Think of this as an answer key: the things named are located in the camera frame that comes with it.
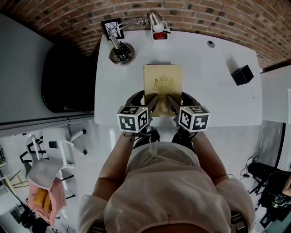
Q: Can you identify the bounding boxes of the black square box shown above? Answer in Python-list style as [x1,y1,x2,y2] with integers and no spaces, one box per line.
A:
[231,64,255,86]

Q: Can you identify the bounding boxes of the black picture frame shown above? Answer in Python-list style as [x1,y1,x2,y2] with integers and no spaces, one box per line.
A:
[101,18,125,42]

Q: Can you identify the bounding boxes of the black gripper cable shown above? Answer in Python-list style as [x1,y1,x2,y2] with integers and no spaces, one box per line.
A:
[124,131,152,148]

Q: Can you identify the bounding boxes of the person's white clothing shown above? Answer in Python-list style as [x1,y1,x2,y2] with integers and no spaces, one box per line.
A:
[78,140,257,233]

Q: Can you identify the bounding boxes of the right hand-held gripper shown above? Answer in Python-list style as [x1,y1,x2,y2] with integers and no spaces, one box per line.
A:
[166,91,211,143]

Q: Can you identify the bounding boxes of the beige book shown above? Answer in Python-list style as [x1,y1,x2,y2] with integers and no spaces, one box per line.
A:
[143,64,183,118]

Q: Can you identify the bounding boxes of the black bag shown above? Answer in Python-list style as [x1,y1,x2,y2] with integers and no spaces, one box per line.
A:
[40,44,99,114]

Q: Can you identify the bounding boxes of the white office chair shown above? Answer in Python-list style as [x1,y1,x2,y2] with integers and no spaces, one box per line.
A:
[20,127,89,190]

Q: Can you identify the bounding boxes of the grey refrigerator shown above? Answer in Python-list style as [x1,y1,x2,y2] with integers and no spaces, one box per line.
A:
[0,13,96,137]

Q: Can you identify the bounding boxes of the white cup with red inside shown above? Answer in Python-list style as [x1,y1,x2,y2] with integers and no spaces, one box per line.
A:
[150,20,171,41]

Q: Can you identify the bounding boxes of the yellow cloth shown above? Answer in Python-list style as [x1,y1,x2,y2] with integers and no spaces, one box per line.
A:
[34,188,52,213]

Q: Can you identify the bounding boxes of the white desk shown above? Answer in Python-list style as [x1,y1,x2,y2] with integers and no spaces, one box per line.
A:
[93,30,265,127]

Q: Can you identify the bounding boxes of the person's left forearm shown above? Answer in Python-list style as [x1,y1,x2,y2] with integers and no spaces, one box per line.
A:
[91,133,137,201]

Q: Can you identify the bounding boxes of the pink cloth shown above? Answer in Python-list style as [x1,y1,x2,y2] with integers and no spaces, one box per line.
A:
[28,181,68,225]

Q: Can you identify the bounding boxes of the silver desk lamp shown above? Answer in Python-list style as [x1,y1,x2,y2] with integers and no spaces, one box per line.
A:
[108,10,163,67]

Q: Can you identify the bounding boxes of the person's right forearm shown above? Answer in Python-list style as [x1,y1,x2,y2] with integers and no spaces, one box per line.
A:
[191,131,230,185]

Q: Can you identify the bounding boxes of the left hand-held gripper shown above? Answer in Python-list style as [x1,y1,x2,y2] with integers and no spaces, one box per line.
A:
[116,90,160,143]

